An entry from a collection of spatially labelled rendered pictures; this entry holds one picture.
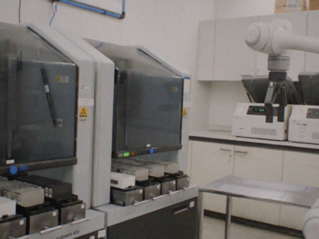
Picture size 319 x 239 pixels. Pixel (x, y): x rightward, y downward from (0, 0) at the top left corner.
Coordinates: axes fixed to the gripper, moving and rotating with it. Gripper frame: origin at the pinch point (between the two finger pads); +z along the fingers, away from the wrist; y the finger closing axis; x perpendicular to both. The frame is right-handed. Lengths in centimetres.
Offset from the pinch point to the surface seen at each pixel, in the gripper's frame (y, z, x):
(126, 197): -16, 42, 66
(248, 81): 237, -29, 117
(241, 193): 18.4, 38.1, 21.4
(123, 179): -15, 34, 70
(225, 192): 16, 39, 29
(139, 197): -6, 44, 66
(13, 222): -79, 40, 66
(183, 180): 36, 41, 66
